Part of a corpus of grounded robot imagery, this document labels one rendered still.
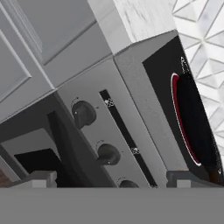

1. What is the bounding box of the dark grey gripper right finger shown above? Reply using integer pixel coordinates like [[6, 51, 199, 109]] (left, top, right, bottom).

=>
[[165, 170, 223, 188]]

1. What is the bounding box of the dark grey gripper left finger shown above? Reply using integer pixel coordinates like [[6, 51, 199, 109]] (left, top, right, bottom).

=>
[[5, 170, 58, 188]]

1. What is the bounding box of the black stove knob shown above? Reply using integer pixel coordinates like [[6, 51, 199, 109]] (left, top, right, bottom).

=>
[[117, 179, 140, 188], [95, 143, 122, 166], [71, 100, 97, 130]]

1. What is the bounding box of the grey stove with black hob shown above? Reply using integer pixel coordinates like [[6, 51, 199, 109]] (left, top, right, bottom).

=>
[[0, 29, 224, 188]]

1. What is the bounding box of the black frying pan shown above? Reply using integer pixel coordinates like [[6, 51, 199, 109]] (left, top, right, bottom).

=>
[[175, 73, 224, 186]]

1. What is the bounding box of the grey cupboard door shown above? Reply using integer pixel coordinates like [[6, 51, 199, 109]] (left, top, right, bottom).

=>
[[0, 3, 55, 123]]

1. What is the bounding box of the grey drawer front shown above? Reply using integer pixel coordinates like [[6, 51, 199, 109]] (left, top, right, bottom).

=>
[[5, 0, 114, 88]]

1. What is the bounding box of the dark oven door handle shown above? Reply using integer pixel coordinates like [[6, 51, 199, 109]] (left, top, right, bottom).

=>
[[46, 109, 90, 188]]

